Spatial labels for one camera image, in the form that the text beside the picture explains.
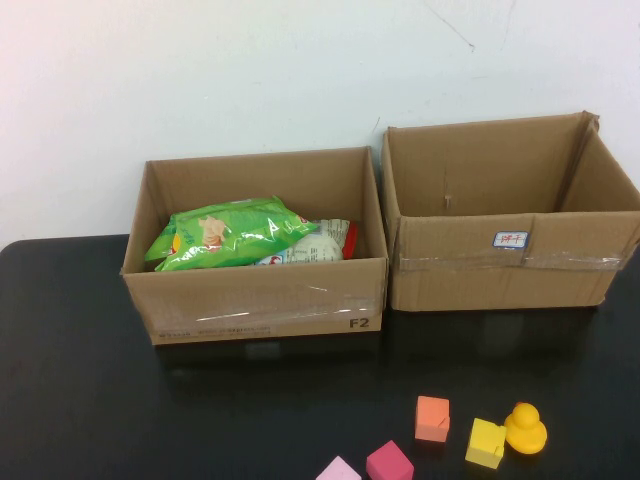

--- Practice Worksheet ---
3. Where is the green potato chips bag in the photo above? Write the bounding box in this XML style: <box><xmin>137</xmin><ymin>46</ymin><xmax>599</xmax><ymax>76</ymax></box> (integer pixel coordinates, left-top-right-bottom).
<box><xmin>144</xmin><ymin>195</ymin><xmax>320</xmax><ymax>272</ymax></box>

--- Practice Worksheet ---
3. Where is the red and white snack bag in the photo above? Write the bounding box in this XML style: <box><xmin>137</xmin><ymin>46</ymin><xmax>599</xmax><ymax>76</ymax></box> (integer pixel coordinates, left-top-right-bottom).
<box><xmin>254</xmin><ymin>217</ymin><xmax>360</xmax><ymax>266</ymax></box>

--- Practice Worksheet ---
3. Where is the cardboard box with F2 print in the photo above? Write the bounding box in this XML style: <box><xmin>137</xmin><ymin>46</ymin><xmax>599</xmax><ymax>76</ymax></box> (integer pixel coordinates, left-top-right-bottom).
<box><xmin>119</xmin><ymin>145</ymin><xmax>390</xmax><ymax>346</ymax></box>

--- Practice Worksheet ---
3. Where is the cardboard box with white label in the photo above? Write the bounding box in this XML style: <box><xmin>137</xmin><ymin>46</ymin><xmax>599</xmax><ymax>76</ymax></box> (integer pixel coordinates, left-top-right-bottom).
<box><xmin>380</xmin><ymin>110</ymin><xmax>640</xmax><ymax>313</ymax></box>

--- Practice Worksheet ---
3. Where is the white blue label sticker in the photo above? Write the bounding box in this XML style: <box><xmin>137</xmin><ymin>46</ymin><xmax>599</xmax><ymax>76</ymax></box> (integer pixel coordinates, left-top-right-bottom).
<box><xmin>492</xmin><ymin>230</ymin><xmax>530</xmax><ymax>249</ymax></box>

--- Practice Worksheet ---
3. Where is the orange foam cube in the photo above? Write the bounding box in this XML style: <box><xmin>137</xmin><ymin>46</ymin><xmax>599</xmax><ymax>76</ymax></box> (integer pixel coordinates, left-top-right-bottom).
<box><xmin>414</xmin><ymin>395</ymin><xmax>451</xmax><ymax>443</ymax></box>

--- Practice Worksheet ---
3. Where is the light pink foam cube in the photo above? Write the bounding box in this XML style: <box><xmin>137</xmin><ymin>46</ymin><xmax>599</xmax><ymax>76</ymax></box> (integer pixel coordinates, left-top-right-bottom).
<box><xmin>315</xmin><ymin>455</ymin><xmax>362</xmax><ymax>480</ymax></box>

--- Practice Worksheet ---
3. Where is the magenta foam cube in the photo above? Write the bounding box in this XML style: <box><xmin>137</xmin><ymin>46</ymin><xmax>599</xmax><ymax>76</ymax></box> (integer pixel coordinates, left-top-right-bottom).
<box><xmin>365</xmin><ymin>439</ymin><xmax>415</xmax><ymax>480</ymax></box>

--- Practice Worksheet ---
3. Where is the yellow foam cube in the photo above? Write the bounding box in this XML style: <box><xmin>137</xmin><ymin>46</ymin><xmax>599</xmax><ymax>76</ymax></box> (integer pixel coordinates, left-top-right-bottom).
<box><xmin>464</xmin><ymin>417</ymin><xmax>507</xmax><ymax>470</ymax></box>

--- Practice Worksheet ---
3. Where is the yellow rubber duck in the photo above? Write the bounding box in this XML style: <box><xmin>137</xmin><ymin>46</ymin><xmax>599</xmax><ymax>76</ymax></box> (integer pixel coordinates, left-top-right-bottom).
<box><xmin>503</xmin><ymin>401</ymin><xmax>548</xmax><ymax>455</ymax></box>

